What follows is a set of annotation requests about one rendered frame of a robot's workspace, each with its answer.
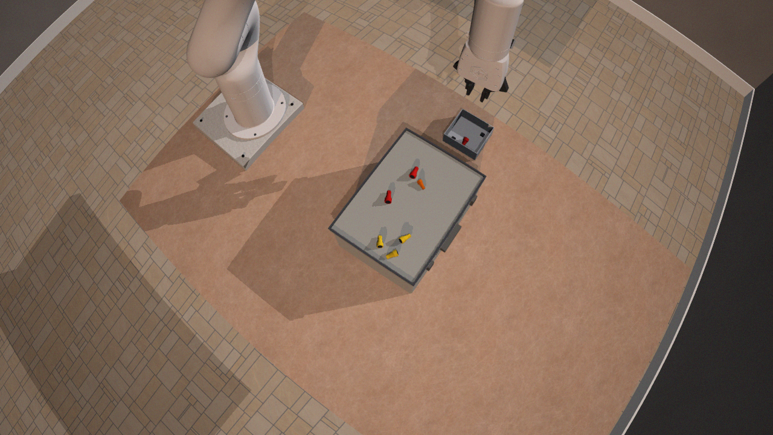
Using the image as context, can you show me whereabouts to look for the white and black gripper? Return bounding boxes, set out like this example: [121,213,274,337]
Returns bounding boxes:
[454,40,509,102]

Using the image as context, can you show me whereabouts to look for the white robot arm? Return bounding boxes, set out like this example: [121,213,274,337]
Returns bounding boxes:
[186,0,524,140]

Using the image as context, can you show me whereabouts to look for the grey rectangular case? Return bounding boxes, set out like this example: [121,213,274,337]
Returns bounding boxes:
[328,128,486,294]

